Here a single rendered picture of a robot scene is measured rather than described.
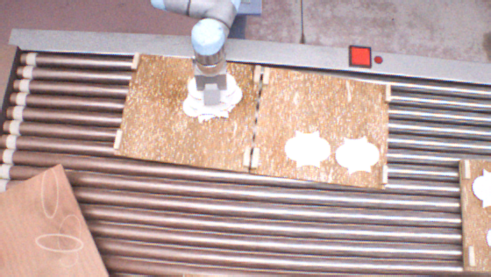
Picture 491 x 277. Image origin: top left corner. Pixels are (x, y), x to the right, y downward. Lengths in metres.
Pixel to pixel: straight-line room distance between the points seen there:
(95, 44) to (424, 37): 1.90
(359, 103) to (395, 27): 1.38
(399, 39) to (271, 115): 1.49
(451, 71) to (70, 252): 1.34
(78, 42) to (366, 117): 0.99
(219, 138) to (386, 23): 1.65
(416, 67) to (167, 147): 0.87
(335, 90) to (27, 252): 1.03
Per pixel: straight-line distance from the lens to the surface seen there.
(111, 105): 1.61
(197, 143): 1.50
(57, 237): 1.42
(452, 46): 2.99
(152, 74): 1.61
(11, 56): 1.77
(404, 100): 1.66
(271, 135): 1.51
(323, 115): 1.55
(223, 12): 1.22
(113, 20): 2.88
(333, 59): 1.67
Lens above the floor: 2.36
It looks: 71 degrees down
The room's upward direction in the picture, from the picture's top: 5 degrees clockwise
